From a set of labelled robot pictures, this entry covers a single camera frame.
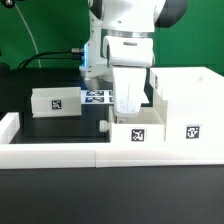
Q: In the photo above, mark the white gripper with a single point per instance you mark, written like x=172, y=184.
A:
x=128, y=88

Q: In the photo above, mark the white front drawer with tag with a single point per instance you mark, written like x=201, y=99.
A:
x=147, y=127

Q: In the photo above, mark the white drawer with tag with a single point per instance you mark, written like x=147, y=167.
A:
x=147, y=127
x=56, y=102

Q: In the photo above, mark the white drawer cabinet box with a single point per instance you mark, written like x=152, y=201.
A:
x=190, y=102

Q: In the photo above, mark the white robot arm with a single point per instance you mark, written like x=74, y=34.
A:
x=120, y=46

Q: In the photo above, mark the white rear drawer with tag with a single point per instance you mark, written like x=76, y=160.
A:
x=56, y=102

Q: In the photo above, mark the paper sheet with fiducial tags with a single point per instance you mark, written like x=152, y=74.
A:
x=97, y=97

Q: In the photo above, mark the white U-shaped fence frame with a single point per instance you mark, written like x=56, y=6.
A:
x=98, y=155

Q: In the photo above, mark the black camera mount top left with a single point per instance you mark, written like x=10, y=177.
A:
x=9, y=3

